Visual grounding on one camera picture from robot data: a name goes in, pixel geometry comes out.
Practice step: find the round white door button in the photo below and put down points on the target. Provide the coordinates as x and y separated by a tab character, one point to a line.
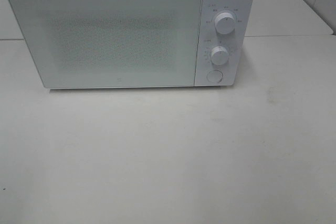
215	76

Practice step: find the white microwave knob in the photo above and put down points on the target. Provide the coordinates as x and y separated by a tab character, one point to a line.
225	22
219	55

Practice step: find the white microwave door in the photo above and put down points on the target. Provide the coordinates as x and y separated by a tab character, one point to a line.
111	43

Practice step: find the white adjacent table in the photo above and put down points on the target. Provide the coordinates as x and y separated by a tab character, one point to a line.
284	18

